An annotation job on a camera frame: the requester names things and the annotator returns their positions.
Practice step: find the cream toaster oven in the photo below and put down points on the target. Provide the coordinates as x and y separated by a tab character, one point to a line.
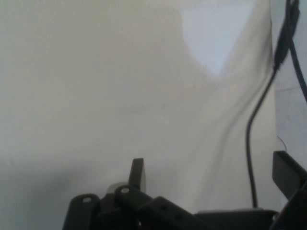
120	95

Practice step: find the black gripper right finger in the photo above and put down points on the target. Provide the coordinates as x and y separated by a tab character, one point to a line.
290	177

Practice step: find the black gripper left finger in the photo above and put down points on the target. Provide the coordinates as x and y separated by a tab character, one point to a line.
136	175

